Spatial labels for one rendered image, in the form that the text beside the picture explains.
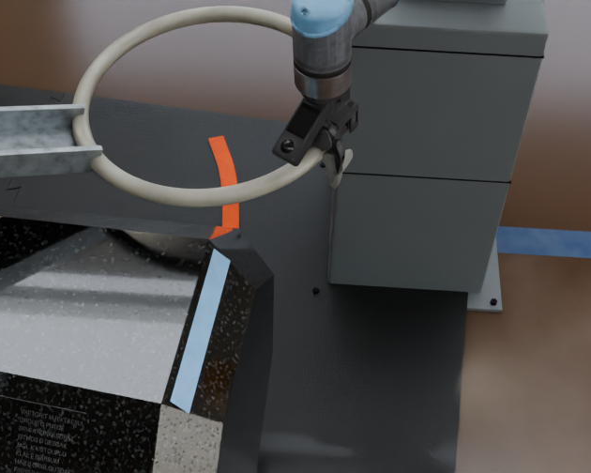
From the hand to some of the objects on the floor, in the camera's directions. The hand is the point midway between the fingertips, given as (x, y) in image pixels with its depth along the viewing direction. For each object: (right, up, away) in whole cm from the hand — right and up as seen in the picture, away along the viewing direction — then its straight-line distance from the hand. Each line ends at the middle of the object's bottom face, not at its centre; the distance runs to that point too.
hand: (317, 177), depth 179 cm
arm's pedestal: (+26, -9, +105) cm, 109 cm away
